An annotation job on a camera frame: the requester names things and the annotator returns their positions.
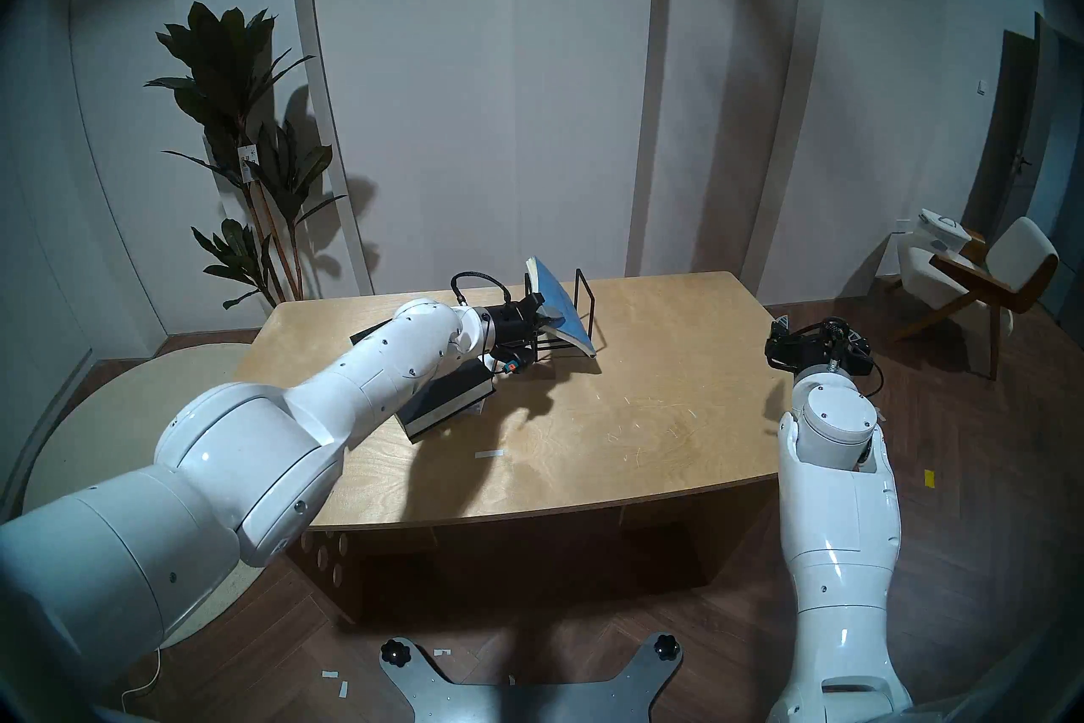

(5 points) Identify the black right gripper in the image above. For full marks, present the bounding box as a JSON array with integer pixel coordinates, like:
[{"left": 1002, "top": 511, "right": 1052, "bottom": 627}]
[{"left": 765, "top": 315, "right": 876, "bottom": 375}]

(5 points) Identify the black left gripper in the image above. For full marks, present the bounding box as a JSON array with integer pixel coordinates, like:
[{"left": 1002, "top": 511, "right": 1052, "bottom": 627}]
[{"left": 487, "top": 295, "right": 567, "bottom": 375}]

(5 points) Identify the blue cloth-covered book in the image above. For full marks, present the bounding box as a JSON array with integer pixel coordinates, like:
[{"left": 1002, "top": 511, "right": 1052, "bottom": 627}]
[{"left": 525, "top": 255, "right": 596, "bottom": 354}]

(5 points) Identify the thick black hardcover book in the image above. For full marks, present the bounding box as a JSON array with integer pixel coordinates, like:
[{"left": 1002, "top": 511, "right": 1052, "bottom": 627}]
[{"left": 350, "top": 319, "right": 499, "bottom": 444}]

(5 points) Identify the white plastic container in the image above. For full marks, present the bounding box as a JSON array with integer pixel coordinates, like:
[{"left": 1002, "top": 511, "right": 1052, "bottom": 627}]
[{"left": 919, "top": 209, "right": 973, "bottom": 255}]

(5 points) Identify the white wooden armchair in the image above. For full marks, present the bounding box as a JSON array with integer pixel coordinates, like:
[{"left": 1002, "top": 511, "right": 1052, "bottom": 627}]
[{"left": 885, "top": 216, "right": 1061, "bottom": 382}]

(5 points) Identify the dark door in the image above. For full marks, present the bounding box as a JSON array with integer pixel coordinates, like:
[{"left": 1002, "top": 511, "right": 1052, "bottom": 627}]
[{"left": 965, "top": 11, "right": 1084, "bottom": 324}]

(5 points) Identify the tall green potted plant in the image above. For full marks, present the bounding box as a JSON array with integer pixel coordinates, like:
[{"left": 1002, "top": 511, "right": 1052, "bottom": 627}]
[{"left": 146, "top": 1, "right": 348, "bottom": 311}]

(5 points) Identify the round beige rug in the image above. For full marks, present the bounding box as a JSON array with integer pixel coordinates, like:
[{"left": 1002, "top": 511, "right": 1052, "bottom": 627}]
[{"left": 21, "top": 343, "right": 280, "bottom": 646}]

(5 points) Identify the black wire book stand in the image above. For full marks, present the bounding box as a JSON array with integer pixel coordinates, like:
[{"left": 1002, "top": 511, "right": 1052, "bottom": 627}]
[{"left": 529, "top": 268, "right": 606, "bottom": 362}]

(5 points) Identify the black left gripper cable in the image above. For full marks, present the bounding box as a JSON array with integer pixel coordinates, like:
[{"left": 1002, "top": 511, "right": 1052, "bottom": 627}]
[{"left": 451, "top": 271, "right": 515, "bottom": 307}]

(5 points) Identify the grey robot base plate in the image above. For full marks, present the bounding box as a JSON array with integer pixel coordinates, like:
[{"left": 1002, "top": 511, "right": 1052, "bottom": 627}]
[{"left": 379, "top": 632, "right": 683, "bottom": 723}]

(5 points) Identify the thin white cable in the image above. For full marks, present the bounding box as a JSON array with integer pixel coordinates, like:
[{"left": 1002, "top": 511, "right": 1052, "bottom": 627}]
[{"left": 123, "top": 645, "right": 163, "bottom": 714}]

